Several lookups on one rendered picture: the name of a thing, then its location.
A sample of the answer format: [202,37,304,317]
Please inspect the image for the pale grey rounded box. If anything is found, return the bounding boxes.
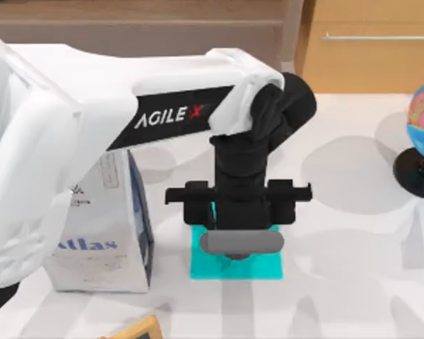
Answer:
[200,230,285,263]

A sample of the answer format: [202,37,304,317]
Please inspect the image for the teal flat square mat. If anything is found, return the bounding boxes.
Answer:
[189,203,284,281]

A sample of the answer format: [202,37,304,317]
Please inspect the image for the white atlas book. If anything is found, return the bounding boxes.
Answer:
[43,148,155,295]

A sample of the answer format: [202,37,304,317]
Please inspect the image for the wooden framed blackboard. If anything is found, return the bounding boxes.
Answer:
[107,314,164,339]

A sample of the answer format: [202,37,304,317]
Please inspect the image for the colourful globe on black base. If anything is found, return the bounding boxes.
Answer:
[392,74,424,200]

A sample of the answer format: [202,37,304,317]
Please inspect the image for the pale wooden drawer front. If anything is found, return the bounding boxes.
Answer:
[295,0,424,95]

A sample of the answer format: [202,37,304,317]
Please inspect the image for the long metal handle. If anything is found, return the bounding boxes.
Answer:
[320,32,424,41]

